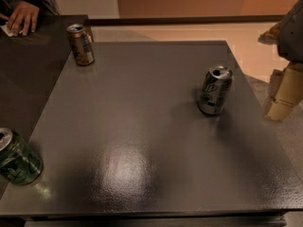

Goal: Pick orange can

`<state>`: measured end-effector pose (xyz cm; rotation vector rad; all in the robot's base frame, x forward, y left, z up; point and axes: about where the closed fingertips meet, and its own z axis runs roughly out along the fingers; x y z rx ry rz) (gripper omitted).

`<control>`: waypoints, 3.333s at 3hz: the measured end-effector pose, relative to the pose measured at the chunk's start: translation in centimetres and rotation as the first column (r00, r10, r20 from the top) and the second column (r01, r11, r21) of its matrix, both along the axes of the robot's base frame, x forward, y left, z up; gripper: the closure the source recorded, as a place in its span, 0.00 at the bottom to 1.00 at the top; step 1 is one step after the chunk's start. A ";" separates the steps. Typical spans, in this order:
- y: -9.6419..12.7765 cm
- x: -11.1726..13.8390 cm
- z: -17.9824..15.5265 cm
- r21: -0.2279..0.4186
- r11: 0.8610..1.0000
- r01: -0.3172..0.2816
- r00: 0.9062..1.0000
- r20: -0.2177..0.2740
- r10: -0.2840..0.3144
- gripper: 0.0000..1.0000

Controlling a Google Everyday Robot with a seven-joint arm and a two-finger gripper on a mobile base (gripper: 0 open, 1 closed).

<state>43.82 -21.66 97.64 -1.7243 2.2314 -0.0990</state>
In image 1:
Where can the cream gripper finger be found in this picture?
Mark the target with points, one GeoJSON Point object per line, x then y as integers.
{"type": "Point", "coordinates": [285, 91]}

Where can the orange soda can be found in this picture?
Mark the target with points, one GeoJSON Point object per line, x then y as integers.
{"type": "Point", "coordinates": [80, 45]}

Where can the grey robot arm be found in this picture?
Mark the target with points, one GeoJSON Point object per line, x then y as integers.
{"type": "Point", "coordinates": [287, 35]}

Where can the silver green 7up can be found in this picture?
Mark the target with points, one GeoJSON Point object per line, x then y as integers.
{"type": "Point", "coordinates": [217, 84]}

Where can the dark green soda can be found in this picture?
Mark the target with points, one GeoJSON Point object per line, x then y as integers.
{"type": "Point", "coordinates": [19, 164]}

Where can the person's hand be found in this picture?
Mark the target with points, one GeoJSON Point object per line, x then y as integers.
{"type": "Point", "coordinates": [24, 19]}

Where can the white paper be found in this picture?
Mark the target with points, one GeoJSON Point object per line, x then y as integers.
{"type": "Point", "coordinates": [8, 30]}

